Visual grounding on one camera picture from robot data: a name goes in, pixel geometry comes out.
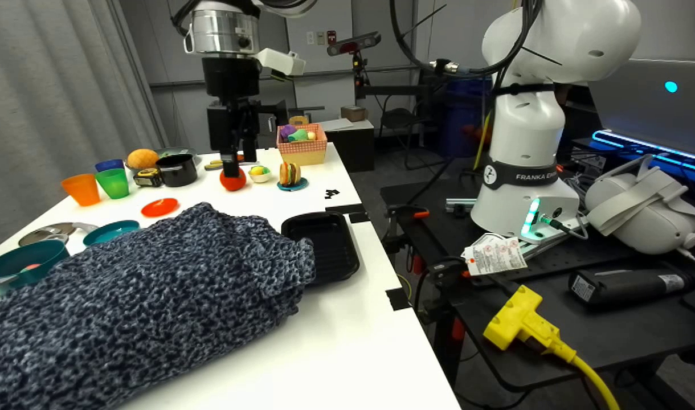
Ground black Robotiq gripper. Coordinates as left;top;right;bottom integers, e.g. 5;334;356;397
200;58;262;180

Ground blue speckled fleece blanket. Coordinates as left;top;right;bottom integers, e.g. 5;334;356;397
0;200;319;410

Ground yellow green toy food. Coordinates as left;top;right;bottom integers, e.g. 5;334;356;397
245;162;276;187

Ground red toy tomato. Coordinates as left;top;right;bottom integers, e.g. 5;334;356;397
217;166;250;195

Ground black box beside cabinet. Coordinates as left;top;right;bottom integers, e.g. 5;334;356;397
256;101;291;151

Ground toy burger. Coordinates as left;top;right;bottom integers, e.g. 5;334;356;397
276;159;302;189

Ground tan toy basket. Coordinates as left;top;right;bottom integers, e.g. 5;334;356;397
274;124;329;168

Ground black toy pot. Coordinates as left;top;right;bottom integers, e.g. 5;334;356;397
154;151;200;189

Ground small teal plate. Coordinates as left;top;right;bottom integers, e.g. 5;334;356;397
276;175;312;195

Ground small toy can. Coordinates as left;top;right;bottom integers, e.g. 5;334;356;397
132;166;163;189

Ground red toy plate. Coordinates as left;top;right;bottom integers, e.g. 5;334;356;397
139;197;182;222

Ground orange round toy bread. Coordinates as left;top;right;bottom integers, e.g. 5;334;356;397
123;146;161;173

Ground black cabinet with white top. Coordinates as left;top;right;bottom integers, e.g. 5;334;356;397
319;117;377;173

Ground black plastic tray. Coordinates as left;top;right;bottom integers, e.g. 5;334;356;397
277;209;362;293

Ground green plastic cup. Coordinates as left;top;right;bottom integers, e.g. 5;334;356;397
94;166;133;204

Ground blue plastic cup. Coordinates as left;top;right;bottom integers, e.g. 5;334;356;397
94;157;128;175

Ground teal toy frying pan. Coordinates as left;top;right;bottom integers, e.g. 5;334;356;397
81;219;144;249

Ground black office chair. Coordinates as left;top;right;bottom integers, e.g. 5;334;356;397
377;61;455;166

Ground orange plastic cup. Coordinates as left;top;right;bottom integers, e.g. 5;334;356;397
58;171;105;209

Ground grey curtain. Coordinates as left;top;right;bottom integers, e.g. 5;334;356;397
0;0;170;258

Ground silver round lid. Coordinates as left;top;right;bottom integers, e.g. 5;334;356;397
15;222;98;249

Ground blue bin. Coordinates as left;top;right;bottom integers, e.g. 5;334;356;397
443;68;495;157

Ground teal toy pot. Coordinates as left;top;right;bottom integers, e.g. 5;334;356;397
0;239;73;296

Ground white printed packet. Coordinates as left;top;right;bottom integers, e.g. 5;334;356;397
459;233;531;278

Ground white power strip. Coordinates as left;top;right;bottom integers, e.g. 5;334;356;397
512;214;591;247

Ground black power brick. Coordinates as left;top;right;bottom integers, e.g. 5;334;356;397
568;265;695;311

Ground open laptop with blue glow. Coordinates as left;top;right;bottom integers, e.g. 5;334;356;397
587;58;695;189

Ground white VR headset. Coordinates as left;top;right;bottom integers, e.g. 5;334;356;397
582;155;695;258

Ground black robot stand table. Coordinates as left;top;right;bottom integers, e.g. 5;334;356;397
377;180;695;395

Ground grey camera on tripod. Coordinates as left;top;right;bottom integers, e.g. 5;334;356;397
323;31;384;106

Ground yellow power plug with cable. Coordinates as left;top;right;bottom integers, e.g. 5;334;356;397
481;282;621;410

